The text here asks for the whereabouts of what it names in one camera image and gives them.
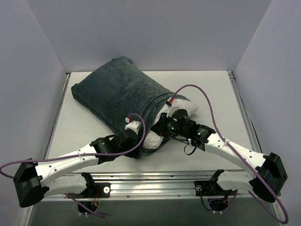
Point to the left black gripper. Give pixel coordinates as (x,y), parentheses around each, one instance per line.
(135,146)

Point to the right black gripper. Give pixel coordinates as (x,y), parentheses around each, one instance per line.
(159,127)

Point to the white pillow insert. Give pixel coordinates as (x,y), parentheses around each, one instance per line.
(152,140)

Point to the zebra and grey pillowcase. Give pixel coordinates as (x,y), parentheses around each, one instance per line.
(119,89)

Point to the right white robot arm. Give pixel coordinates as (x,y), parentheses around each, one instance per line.
(262,174)

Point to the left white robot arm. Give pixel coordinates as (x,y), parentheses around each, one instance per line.
(35,180)

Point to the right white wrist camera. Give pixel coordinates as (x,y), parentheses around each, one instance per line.
(173,105)

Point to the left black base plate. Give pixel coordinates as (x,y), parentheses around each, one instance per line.
(97,190)

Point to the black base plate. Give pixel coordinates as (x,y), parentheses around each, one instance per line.
(97,190)
(207,188)

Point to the aluminium front rail frame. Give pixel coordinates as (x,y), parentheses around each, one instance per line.
(151,199)

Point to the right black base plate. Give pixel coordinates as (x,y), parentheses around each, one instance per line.
(207,188)

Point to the left side aluminium rail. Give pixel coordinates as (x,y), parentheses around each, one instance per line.
(61,100)

